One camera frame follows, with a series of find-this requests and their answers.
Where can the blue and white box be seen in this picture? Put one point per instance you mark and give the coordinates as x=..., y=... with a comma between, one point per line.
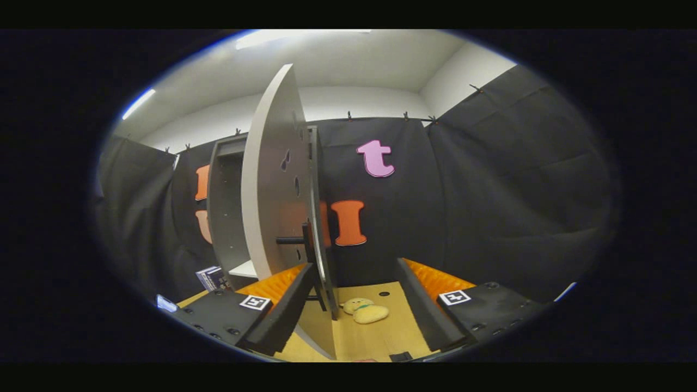
x=211, y=277

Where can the black backdrop cloth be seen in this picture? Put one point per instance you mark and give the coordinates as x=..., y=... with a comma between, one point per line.
x=490, y=190

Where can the yellow plush toy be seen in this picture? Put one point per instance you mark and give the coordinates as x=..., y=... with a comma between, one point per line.
x=367, y=312

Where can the small black flat object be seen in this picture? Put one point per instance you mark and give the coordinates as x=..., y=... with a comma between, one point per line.
x=401, y=357

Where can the grey cabinet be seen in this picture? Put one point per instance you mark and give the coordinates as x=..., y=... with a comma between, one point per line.
x=228, y=218

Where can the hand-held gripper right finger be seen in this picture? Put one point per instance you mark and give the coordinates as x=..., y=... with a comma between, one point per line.
x=422, y=307

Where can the ceiling light panel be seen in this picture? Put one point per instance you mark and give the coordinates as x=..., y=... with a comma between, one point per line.
x=294, y=37

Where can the ceiling light strip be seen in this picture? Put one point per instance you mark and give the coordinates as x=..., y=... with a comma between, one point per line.
x=138, y=104

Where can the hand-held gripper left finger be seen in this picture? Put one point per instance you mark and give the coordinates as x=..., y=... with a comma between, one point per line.
x=286, y=310

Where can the white cabinet door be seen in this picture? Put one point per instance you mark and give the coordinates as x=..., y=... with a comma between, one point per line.
x=269, y=190

